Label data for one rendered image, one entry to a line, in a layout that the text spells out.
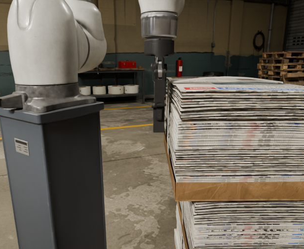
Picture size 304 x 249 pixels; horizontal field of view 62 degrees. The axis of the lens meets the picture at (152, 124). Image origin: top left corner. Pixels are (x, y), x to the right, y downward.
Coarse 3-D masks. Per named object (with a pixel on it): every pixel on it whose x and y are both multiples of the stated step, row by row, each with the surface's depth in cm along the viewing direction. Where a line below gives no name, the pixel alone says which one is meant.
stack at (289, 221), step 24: (192, 216) 57; (216, 216) 55; (240, 216) 55; (264, 216) 55; (288, 216) 55; (192, 240) 58; (216, 240) 56; (240, 240) 56; (264, 240) 56; (288, 240) 56
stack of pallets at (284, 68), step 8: (264, 56) 670; (272, 56) 645; (280, 56) 687; (288, 56) 608; (296, 56) 706; (264, 64) 663; (272, 64) 637; (280, 64) 618; (288, 64) 616; (296, 64) 629; (264, 72) 680; (272, 72) 642; (280, 72) 620; (288, 72) 664; (296, 72) 638; (272, 80) 648; (280, 80) 625; (288, 80) 671; (296, 80) 643
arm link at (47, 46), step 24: (24, 0) 57; (48, 0) 58; (24, 24) 57; (48, 24) 57; (72, 24) 63; (24, 48) 57; (48, 48) 58; (72, 48) 63; (24, 72) 59; (48, 72) 59; (72, 72) 64
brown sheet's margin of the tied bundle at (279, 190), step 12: (180, 192) 51; (192, 192) 51; (204, 192) 51; (216, 192) 51; (228, 192) 51; (240, 192) 51; (252, 192) 51; (264, 192) 51; (276, 192) 51; (288, 192) 51; (300, 192) 51
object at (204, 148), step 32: (192, 96) 46; (224, 96) 46; (256, 96) 46; (288, 96) 46; (192, 128) 48; (224, 128) 49; (256, 128) 49; (288, 128) 49; (192, 160) 50; (224, 160) 50; (256, 160) 50; (288, 160) 51
